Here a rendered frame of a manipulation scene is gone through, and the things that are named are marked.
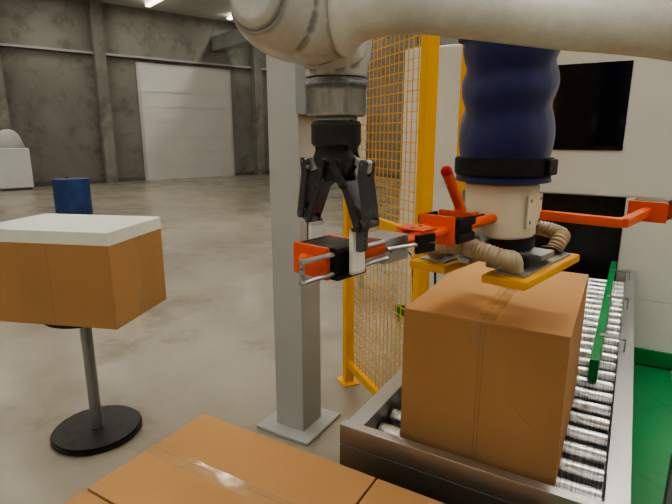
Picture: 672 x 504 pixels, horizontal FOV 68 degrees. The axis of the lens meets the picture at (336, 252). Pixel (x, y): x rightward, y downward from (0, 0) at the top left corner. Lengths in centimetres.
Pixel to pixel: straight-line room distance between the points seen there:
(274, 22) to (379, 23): 11
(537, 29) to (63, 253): 196
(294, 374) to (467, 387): 122
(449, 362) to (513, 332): 19
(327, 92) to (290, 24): 19
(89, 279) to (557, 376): 172
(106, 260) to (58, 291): 27
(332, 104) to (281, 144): 146
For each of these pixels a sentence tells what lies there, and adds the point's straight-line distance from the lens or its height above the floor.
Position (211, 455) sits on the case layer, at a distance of 150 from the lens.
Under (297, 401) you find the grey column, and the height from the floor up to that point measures 16.
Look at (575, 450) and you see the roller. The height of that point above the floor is 54.
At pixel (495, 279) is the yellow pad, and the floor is 109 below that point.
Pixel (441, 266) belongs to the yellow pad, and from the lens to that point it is 119.
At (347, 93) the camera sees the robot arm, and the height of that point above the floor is 144.
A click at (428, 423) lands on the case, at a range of 144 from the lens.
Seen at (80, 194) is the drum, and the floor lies 54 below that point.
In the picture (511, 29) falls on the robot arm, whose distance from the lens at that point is 64.
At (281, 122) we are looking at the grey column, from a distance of 219.
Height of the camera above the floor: 139
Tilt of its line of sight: 13 degrees down
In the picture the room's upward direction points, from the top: straight up
